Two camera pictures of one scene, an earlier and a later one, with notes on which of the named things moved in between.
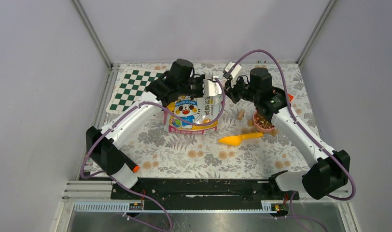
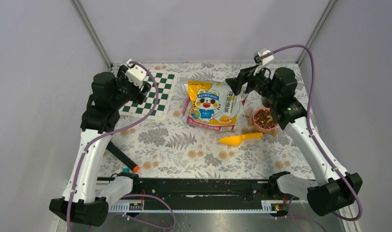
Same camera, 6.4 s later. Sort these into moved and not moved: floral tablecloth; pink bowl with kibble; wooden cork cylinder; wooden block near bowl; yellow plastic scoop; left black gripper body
Moved: wooden cork cylinder; left black gripper body
Not moved: floral tablecloth; yellow plastic scoop; pink bowl with kibble; wooden block near bowl
